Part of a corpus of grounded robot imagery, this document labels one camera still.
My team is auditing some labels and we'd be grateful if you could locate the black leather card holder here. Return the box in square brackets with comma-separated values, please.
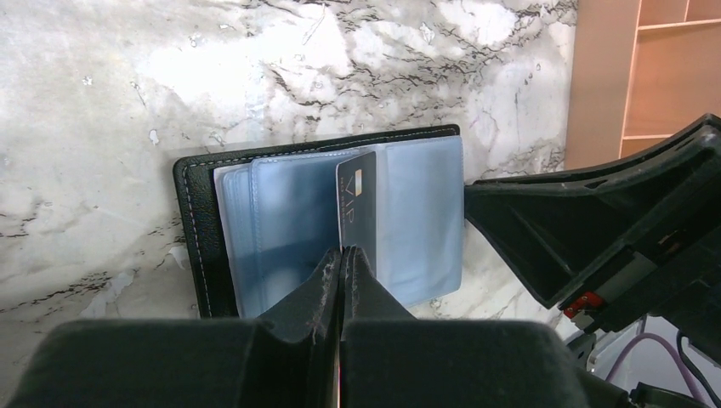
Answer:
[173, 124, 464, 318]

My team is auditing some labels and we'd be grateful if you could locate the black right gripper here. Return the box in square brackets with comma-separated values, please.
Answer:
[464, 114, 720, 363]

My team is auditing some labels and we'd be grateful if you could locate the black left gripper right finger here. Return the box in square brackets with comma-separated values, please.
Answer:
[339, 247, 586, 407]

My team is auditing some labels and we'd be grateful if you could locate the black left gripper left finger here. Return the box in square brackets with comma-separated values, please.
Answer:
[9, 249, 342, 407]

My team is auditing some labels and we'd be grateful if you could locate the peach plastic file organizer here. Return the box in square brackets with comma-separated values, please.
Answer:
[565, 0, 720, 169]

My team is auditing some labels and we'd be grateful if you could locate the black VIP card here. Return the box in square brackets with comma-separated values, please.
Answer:
[336, 151, 377, 275]

